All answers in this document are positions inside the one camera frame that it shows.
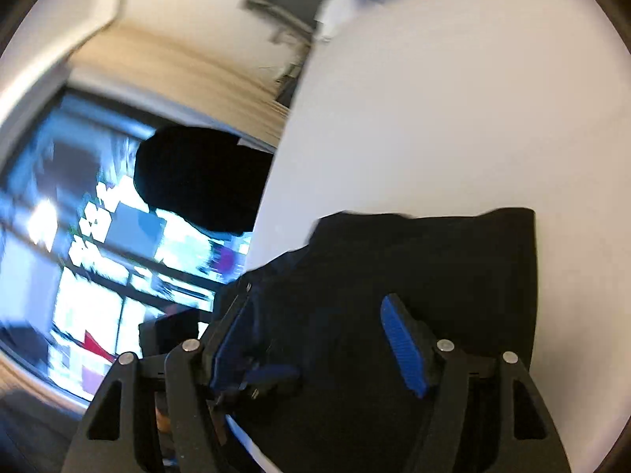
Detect black denim pants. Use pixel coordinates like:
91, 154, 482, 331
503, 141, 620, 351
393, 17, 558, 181
217, 207, 539, 473

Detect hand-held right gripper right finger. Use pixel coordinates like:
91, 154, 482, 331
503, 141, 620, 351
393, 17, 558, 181
381, 293, 573, 473

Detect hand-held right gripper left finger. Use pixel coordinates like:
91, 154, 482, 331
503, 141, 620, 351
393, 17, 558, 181
62, 282, 257, 473

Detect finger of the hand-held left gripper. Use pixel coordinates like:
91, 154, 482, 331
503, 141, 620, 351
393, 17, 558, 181
241, 362, 301, 396

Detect grey nightstand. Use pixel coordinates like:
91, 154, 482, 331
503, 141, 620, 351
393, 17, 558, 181
271, 56, 309, 109

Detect bed with white sheet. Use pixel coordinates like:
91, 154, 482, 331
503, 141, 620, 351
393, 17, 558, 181
224, 0, 631, 473

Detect black hanging garment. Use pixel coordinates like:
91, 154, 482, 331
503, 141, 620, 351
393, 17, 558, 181
134, 125, 275, 236

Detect large window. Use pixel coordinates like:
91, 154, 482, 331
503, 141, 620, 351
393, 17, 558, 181
0, 88, 254, 402

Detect beige curtain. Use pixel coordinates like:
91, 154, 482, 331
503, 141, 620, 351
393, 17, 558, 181
68, 27, 293, 151

